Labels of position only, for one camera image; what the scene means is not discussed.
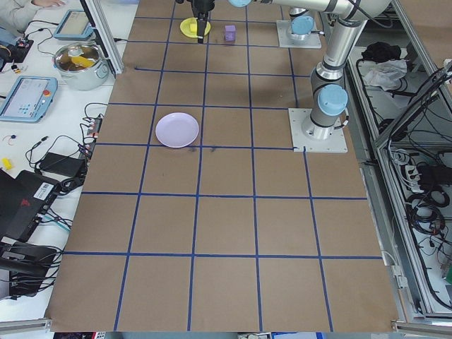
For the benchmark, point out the purple foam block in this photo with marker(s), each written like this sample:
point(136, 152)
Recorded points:
point(230, 34)

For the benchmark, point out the grey sleeved forearm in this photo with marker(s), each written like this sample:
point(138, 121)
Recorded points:
point(16, 12)

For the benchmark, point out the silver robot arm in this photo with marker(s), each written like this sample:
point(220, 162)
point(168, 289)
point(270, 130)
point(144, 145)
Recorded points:
point(302, 25)
point(335, 53)

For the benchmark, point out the person hand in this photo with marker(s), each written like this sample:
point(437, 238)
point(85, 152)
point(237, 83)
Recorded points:
point(47, 3)

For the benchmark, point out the yellow plate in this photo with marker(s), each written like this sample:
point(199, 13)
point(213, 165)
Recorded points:
point(184, 30)

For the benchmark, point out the purple plate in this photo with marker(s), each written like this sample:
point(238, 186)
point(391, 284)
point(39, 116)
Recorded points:
point(176, 130)

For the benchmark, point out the yellow food item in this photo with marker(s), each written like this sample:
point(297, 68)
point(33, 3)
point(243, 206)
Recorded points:
point(81, 61)

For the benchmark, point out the stainless steel pot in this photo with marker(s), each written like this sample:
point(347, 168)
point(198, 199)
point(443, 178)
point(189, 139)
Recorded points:
point(84, 79)

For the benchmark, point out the glass pot lid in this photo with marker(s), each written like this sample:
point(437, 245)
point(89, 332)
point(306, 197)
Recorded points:
point(76, 52)

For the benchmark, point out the blue grey teach pendant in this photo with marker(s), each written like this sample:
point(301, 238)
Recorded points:
point(72, 24)
point(24, 100)

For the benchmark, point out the black USB hub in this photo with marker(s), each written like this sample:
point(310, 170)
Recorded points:
point(92, 132)

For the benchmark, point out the black cloth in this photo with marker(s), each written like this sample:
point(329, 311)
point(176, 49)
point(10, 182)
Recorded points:
point(381, 51)

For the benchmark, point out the black electronics board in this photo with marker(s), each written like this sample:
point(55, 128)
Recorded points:
point(19, 47)

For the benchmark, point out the white cloth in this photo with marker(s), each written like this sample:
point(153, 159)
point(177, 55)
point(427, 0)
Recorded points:
point(385, 72)

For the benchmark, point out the black power adapter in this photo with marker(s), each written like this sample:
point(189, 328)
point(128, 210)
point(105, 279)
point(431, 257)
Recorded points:
point(60, 163)

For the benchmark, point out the small yellow connector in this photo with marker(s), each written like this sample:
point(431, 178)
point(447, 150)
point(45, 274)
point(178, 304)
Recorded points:
point(6, 163)

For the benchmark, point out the black computer red logo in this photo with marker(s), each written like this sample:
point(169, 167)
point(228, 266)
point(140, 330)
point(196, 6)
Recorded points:
point(21, 205)

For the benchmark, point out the white power strip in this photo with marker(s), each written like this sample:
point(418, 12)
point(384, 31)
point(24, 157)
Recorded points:
point(411, 174)

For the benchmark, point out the black docking device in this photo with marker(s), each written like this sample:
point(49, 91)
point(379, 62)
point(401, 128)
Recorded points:
point(24, 261)

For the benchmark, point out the aluminium profile bar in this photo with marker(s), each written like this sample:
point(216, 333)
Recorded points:
point(423, 325)
point(24, 324)

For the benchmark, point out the aluminium profile post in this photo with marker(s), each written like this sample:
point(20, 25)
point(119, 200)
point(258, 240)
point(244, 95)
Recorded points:
point(107, 39)

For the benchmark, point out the V-shaped metal bar frame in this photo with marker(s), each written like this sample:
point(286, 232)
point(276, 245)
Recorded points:
point(381, 226)

